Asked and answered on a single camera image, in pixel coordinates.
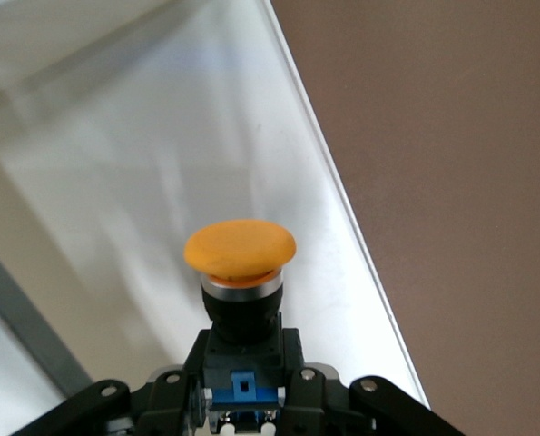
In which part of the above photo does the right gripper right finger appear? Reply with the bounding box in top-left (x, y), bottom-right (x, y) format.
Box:
top-left (280, 328), bottom-right (466, 436)

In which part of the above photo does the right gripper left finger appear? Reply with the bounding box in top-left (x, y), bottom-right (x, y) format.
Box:
top-left (5, 330), bottom-right (215, 436)

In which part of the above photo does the yellow push button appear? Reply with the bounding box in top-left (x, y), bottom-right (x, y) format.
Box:
top-left (182, 219), bottom-right (299, 436)

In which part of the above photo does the white cabinet drawer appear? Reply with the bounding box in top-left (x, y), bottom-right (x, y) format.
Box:
top-left (0, 0), bottom-right (432, 436)

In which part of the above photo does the brown paper table cover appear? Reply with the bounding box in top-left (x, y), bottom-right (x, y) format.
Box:
top-left (269, 0), bottom-right (540, 436)

